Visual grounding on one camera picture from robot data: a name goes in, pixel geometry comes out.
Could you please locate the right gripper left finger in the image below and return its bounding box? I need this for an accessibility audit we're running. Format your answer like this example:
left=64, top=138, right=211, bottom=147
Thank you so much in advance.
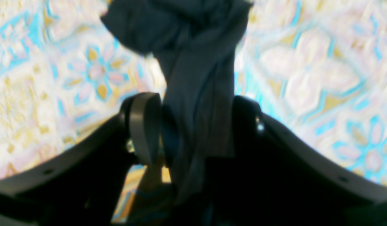
left=0, top=92, right=161, bottom=226

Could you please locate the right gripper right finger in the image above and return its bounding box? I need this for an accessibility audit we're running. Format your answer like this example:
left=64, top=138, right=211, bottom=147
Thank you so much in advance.
left=214, top=96, right=387, bottom=226

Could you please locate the black t-shirt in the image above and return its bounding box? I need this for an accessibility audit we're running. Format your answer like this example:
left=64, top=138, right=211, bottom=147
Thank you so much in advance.
left=101, top=0, right=252, bottom=205

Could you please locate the patterned tablecloth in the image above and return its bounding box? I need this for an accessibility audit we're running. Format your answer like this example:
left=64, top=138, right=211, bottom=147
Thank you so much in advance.
left=0, top=0, right=387, bottom=226

